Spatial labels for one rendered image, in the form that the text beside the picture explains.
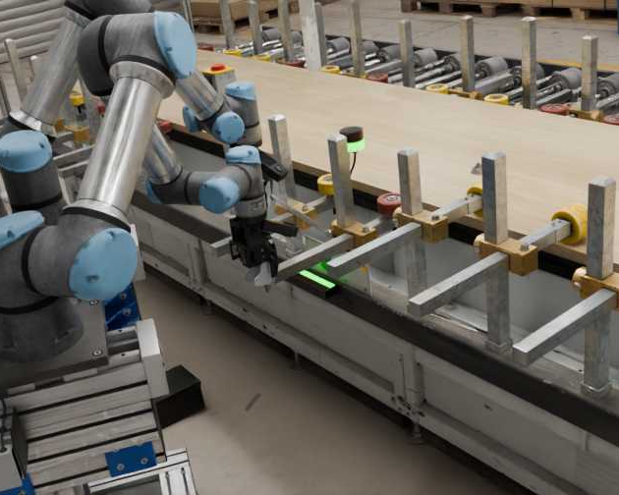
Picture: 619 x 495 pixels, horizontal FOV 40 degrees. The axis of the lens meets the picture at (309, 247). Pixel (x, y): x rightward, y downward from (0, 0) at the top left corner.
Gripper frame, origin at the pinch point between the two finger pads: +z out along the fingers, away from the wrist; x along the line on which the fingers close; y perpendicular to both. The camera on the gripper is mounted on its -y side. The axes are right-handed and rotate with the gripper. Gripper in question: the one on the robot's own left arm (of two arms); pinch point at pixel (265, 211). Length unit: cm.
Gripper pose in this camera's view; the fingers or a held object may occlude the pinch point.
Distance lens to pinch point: 229.1
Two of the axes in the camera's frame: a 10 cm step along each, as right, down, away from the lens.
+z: 1.2, 8.9, 4.3
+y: -8.5, -1.3, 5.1
